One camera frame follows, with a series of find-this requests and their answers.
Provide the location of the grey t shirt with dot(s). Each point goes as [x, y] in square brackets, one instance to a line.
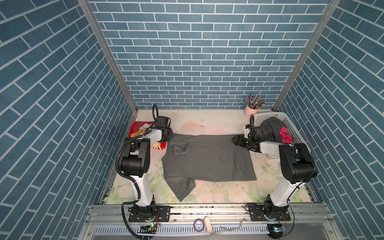
[209, 158]

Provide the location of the pink metal pencil cup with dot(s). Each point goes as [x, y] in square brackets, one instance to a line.
[249, 112]

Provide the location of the aluminium corner post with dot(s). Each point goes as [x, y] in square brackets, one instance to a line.
[92, 20]
[318, 30]

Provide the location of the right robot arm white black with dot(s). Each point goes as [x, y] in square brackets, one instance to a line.
[297, 167]

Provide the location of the left green circuit board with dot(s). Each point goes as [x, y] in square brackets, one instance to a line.
[147, 229]

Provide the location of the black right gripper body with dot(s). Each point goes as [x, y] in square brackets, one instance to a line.
[245, 143]

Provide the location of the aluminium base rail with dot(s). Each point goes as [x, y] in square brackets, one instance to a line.
[309, 221]

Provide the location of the dark grey shirt in basket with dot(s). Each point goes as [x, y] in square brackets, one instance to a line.
[270, 130]

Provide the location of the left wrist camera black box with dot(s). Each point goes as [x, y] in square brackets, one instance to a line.
[162, 122]

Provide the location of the purple tape roll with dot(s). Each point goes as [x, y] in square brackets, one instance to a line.
[199, 225]

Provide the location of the magenta shirt in basket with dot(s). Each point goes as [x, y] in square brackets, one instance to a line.
[285, 136]

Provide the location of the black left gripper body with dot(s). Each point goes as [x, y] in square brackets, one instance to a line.
[168, 133]

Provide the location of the white perforated plastic basket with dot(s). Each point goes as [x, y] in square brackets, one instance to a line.
[292, 130]

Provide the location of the aluminium corner post right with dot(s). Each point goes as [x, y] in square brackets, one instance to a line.
[318, 30]

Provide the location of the right green circuit board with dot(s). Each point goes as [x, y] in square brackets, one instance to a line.
[276, 231]

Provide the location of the aluminium corner post left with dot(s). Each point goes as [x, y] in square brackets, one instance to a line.
[92, 20]

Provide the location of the pink tape piece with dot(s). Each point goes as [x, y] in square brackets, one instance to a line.
[208, 225]

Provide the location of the green circuit board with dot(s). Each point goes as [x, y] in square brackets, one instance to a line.
[147, 229]
[276, 231]

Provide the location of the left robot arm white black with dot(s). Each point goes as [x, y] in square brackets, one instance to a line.
[133, 162]

